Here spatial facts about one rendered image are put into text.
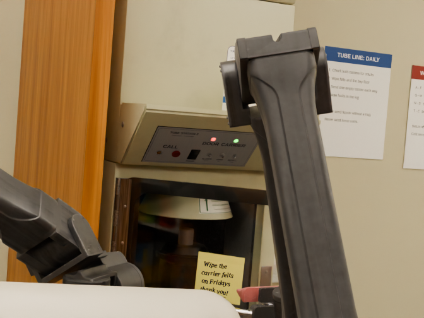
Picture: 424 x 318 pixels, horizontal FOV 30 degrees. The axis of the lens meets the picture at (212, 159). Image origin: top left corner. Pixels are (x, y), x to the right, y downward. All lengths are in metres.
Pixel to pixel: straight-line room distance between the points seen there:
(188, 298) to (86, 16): 0.81
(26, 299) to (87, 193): 0.73
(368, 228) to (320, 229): 1.45
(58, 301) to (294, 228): 0.26
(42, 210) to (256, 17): 0.64
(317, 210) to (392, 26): 1.49
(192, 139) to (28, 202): 0.42
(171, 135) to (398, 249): 1.08
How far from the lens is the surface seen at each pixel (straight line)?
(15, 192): 0.93
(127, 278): 1.01
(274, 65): 0.73
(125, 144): 1.27
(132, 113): 1.25
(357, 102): 2.07
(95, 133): 1.21
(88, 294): 0.49
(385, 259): 2.18
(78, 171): 1.23
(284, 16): 1.45
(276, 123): 0.71
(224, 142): 1.31
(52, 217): 0.95
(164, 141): 1.27
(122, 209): 1.31
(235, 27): 1.40
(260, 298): 1.11
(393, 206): 2.17
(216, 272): 1.28
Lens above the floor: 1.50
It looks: 3 degrees down
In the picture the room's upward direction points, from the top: 5 degrees clockwise
